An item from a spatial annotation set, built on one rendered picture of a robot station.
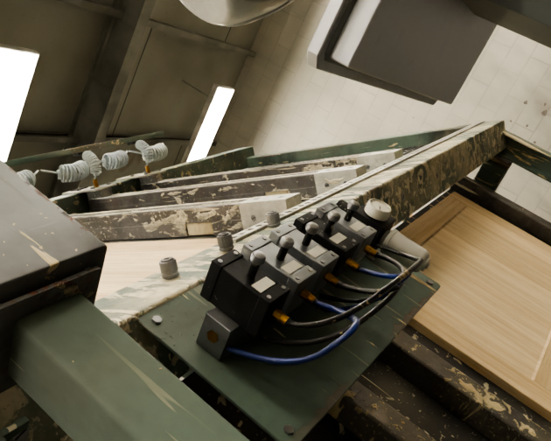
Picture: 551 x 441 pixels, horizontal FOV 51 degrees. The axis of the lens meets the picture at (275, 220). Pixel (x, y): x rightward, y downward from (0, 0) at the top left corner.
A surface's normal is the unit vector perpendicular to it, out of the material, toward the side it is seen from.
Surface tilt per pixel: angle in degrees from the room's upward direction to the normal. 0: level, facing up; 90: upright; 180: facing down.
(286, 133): 90
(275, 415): 90
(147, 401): 90
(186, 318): 90
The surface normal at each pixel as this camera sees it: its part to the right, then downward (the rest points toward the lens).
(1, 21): 0.77, 0.52
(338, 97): -0.47, 0.10
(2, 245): 0.33, -0.81
